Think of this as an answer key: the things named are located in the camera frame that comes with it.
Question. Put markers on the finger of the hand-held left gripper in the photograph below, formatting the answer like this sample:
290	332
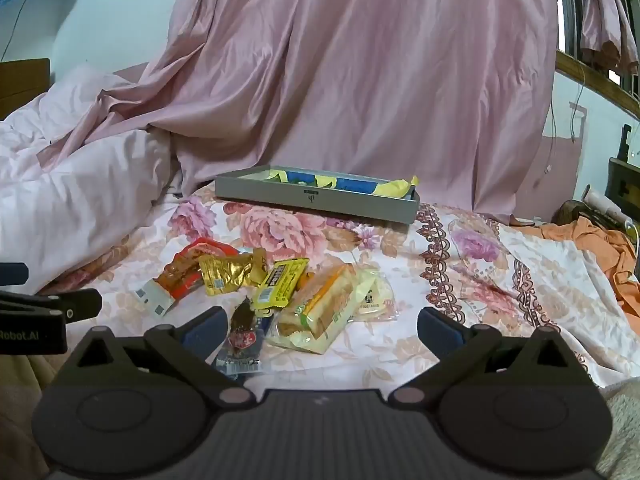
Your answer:
60	305
12	274

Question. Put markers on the white duvet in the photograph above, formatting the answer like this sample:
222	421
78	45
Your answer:
75	180

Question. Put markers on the sandwich bread packet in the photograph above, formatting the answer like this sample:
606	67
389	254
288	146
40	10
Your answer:
315	310

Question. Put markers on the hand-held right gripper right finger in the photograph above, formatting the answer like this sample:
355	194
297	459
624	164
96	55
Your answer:
440	332

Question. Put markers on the wooden window frame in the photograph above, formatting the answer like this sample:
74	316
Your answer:
580	67

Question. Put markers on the grey tray box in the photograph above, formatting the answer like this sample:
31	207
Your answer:
320	201

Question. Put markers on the dark snack packet red label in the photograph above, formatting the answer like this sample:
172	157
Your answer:
242	337

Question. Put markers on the orange cloth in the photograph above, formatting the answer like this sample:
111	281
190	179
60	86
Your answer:
607	247

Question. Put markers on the dark wooden furniture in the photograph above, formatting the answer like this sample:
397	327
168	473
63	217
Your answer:
625	180

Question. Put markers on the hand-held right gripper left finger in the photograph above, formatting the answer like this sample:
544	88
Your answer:
206	332

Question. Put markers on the floral bed sheet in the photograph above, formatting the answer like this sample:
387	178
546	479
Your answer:
475	280

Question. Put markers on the yellow snack bar packet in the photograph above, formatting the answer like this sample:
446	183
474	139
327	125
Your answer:
277	282

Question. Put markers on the orange sausage packet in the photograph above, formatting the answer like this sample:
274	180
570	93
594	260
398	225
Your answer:
305	280

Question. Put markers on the large pink curtain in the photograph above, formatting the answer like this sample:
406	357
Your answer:
350	75

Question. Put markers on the tied pink curtain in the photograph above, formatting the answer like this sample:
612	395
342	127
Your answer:
607	15

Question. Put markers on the assorted snack packets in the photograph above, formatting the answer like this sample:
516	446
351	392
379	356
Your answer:
390	187

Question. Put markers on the round rice cracker packet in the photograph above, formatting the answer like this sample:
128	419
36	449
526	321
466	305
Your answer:
375	295

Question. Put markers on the gold snack packet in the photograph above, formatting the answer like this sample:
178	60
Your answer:
225	272

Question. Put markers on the wooden headboard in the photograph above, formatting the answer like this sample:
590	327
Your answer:
22	87

